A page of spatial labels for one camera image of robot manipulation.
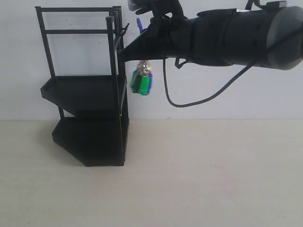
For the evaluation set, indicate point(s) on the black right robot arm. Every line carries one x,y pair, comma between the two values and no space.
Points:
223,37

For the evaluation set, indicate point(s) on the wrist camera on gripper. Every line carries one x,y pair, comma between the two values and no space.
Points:
161,6

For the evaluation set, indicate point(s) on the colourful key tag bunch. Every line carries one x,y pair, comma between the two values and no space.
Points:
141,82

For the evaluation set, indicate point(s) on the black two-tier metal rack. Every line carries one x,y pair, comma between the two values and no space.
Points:
94,121

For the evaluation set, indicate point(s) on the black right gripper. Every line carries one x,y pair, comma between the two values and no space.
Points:
165,37

